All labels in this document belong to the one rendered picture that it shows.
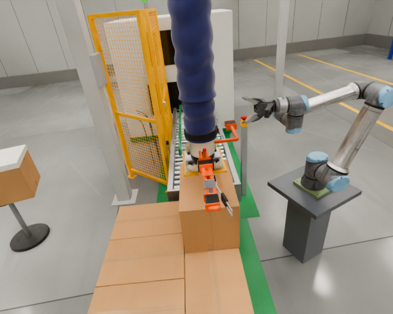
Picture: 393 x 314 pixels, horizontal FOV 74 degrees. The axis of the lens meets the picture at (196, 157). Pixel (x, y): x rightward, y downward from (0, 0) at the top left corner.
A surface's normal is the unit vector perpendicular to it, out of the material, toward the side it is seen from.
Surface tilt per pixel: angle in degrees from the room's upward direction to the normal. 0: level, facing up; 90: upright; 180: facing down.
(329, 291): 0
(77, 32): 90
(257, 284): 0
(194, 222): 90
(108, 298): 0
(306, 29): 90
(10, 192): 90
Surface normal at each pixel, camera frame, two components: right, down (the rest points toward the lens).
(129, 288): -0.09, -0.86
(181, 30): -0.39, 0.33
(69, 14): 0.05, 0.51
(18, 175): 0.35, 0.45
